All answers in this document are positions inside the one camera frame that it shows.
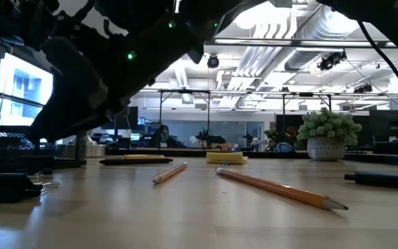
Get black round hanging camera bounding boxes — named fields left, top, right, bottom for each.
left=206, top=54, right=221, bottom=69

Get green potted plant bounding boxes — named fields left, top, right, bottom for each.
left=296, top=107, right=363, bottom=162

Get black marker pen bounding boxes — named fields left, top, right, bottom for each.
left=343, top=171, right=398, bottom=191

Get short yellow pencil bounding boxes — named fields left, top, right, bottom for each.
left=152, top=162, right=188, bottom=185

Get black background monitor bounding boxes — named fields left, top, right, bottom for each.
left=114, top=106, right=139, bottom=139

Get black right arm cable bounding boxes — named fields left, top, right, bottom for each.
left=356, top=20, right=398, bottom=117

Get yellow handled scissors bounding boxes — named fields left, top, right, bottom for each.
left=98, top=154, right=174, bottom=166

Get black mesh desk organizer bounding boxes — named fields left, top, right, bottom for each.
left=0, top=82, right=88, bottom=176

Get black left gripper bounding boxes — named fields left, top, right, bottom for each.
left=0, top=0, right=61, bottom=53

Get yellow sticky note pad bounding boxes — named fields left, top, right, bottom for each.
left=206, top=151, right=249, bottom=165

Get blue round background object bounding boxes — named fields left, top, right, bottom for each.
left=275, top=142, right=295, bottom=154

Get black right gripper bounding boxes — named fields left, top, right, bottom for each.
left=28, top=13, right=141, bottom=142

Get dark background plant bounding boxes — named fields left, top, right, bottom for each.
left=263, top=126, right=298, bottom=152

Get black background rig frame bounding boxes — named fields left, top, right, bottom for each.
left=158, top=89, right=212, bottom=149
left=281, top=91, right=333, bottom=139

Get long yellow pencil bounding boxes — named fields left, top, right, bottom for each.
left=215, top=167, right=350, bottom=212

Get black ceiling mounted camera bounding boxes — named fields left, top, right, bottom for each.
left=317, top=49, right=347, bottom=72

